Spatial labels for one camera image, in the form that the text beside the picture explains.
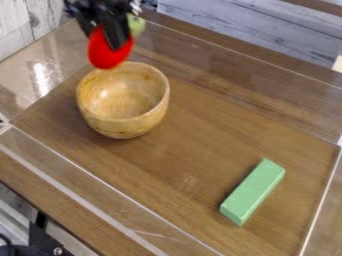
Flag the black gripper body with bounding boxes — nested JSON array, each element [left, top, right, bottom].
[[63, 0, 142, 21]]

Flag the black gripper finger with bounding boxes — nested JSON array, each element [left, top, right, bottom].
[[76, 17, 98, 36], [103, 13, 131, 50]]

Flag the red toy strawberry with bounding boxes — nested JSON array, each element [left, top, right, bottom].
[[87, 14, 146, 69]]

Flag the wooden bowl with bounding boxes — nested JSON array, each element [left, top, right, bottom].
[[76, 61, 171, 139]]

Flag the clear acrylic tray walls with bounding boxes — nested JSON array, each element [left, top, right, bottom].
[[0, 14, 342, 256]]

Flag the green rectangular block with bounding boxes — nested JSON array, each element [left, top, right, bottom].
[[219, 159, 286, 226]]

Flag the black clamp under table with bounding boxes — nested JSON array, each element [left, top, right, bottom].
[[0, 210, 75, 256]]

